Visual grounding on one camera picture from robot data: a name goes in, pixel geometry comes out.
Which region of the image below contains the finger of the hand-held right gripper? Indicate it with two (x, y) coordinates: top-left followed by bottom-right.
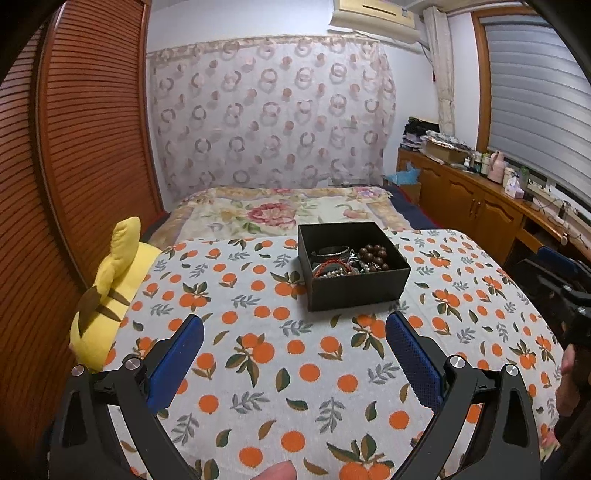
(512, 258), (565, 301)
(538, 246), (586, 274)

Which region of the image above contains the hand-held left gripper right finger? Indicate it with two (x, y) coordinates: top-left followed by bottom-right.
(385, 311), (543, 480)

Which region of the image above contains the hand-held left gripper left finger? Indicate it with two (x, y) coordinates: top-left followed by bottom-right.
(48, 314), (206, 480)

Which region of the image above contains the black jewelry box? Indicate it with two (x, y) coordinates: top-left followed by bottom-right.
(298, 222), (411, 311)

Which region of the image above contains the brown wooden bead bracelet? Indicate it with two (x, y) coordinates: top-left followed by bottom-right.
(358, 244), (392, 274)

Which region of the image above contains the red string bracelet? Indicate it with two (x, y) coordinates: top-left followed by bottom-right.
(313, 258), (348, 278)

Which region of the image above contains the silver bangle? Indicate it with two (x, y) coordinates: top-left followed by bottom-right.
(311, 246), (354, 266)

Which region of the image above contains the person's right hand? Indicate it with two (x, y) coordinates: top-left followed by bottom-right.
(555, 345), (578, 417)

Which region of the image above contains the person's left hand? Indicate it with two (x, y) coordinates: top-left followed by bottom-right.
(253, 460), (297, 480)

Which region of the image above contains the orange fruit print blanket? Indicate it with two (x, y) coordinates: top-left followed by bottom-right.
(99, 228), (566, 480)

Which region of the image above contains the yellow plush toy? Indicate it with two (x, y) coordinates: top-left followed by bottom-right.
(69, 216), (162, 374)

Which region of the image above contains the pink kettle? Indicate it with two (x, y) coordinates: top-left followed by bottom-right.
(487, 151), (507, 184)

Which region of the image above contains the wooden cabinet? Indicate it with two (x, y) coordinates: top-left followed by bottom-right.
(396, 147), (591, 268)

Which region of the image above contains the group of small bottles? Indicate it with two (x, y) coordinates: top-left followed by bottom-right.
(464, 152), (490, 176)

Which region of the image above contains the dark blue bed sheet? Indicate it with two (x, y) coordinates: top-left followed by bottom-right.
(385, 185), (438, 230)

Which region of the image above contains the grey window blind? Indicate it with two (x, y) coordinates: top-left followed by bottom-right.
(482, 18), (591, 208)

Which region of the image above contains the patterned folded cloth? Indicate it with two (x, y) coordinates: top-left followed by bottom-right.
(425, 130), (472, 152)

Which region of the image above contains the blue plastic bag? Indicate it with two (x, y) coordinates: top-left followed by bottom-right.
(385, 168), (422, 186)

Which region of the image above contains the floral bed blanket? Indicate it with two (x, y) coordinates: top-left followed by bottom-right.
(148, 185), (416, 250)

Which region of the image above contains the stack of folded clothes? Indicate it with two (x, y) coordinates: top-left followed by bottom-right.
(403, 117), (439, 151)

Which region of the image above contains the white tied curtain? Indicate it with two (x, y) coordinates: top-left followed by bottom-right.
(422, 6), (458, 137)

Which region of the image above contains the wooden louvered wardrobe door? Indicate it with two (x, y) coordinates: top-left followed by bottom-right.
(0, 0), (166, 416)

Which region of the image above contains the circle pattern curtain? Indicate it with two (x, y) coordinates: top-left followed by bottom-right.
(147, 36), (398, 208)

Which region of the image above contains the white air conditioner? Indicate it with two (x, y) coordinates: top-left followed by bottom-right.
(330, 0), (422, 43)

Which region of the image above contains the wooden window frame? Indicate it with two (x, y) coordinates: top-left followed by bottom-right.
(471, 11), (498, 155)

